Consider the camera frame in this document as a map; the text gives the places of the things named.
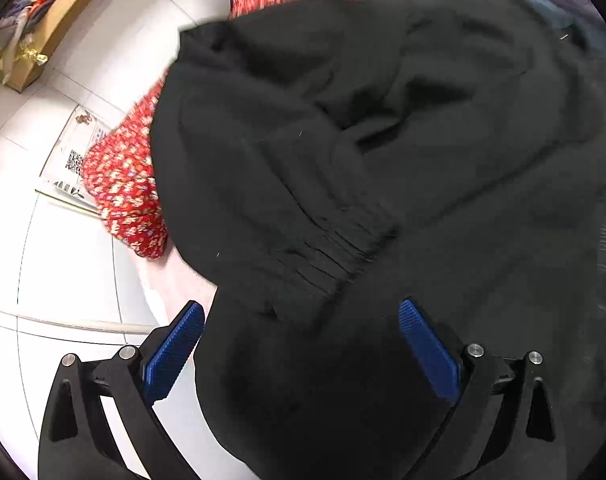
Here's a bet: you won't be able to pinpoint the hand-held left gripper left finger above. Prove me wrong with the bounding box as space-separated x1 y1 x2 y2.
38 300 206 480

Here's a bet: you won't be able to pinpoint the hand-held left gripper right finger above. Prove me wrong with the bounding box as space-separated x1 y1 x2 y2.
399 299 558 480

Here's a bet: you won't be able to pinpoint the black pants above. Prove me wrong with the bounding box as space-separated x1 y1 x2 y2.
150 0 606 480

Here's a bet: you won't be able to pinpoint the pink bed sheet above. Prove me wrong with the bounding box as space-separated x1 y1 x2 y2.
133 242 221 328

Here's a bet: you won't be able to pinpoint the white floor pipe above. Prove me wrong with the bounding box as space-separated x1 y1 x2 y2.
0 295 154 336

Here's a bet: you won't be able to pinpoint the red floral cloth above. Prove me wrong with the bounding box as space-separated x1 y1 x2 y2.
82 0 378 261

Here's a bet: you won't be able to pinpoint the printed paper booklet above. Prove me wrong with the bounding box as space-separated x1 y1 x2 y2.
35 105 128 218

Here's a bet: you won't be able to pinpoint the brown cardboard box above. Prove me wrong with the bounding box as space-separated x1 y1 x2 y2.
0 0 138 93

